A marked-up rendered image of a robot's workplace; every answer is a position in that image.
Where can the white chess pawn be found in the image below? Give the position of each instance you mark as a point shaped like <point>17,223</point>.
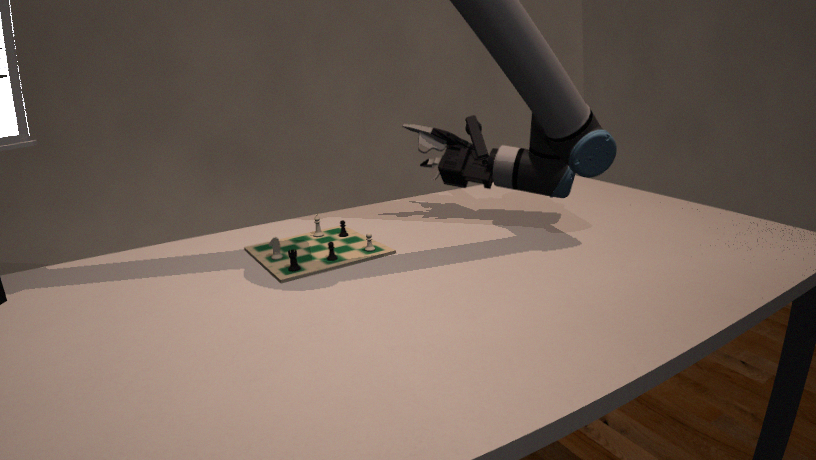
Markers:
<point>369,247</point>

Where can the green and cream chessboard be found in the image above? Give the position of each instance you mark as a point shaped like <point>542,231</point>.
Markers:
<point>312,253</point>

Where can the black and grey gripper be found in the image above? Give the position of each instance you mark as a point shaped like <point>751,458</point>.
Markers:
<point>459,152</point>

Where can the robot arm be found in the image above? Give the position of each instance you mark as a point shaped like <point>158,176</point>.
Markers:
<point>584,147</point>

